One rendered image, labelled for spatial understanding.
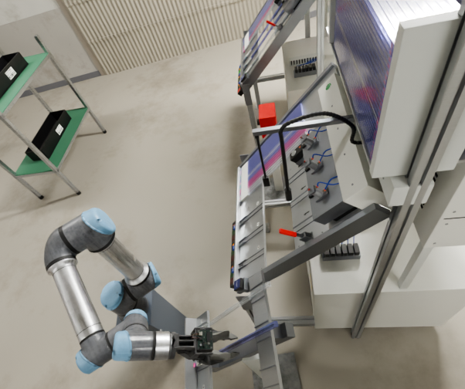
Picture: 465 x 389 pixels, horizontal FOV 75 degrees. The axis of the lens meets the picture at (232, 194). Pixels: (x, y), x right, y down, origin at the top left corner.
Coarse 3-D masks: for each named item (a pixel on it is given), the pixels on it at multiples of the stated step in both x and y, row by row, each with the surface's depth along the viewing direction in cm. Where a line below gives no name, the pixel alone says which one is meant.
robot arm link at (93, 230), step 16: (96, 208) 110; (64, 224) 107; (80, 224) 104; (96, 224) 105; (112, 224) 113; (64, 240) 103; (80, 240) 104; (96, 240) 107; (112, 240) 113; (112, 256) 117; (128, 256) 124; (128, 272) 127; (144, 272) 133; (128, 288) 134; (144, 288) 135
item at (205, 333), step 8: (200, 328) 89; (208, 328) 89; (176, 336) 85; (184, 336) 87; (192, 336) 88; (200, 336) 87; (208, 336) 88; (176, 344) 84; (184, 344) 87; (192, 344) 86; (200, 344) 85; (208, 344) 87; (192, 352) 87; (200, 352) 88; (208, 352) 88
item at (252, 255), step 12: (252, 204) 142; (264, 204) 134; (252, 216) 138; (264, 216) 130; (240, 228) 145; (252, 228) 135; (264, 228) 126; (240, 240) 139; (252, 240) 131; (264, 240) 123; (240, 252) 137; (252, 252) 128; (264, 252) 119; (240, 264) 133; (252, 264) 125; (264, 264) 117; (240, 276) 130
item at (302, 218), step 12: (336, 72) 116; (312, 96) 126; (312, 108) 123; (288, 168) 124; (300, 168) 116; (300, 180) 114; (300, 192) 111; (300, 204) 109; (300, 216) 106; (348, 216) 86; (300, 228) 104; (312, 228) 99; (324, 228) 94
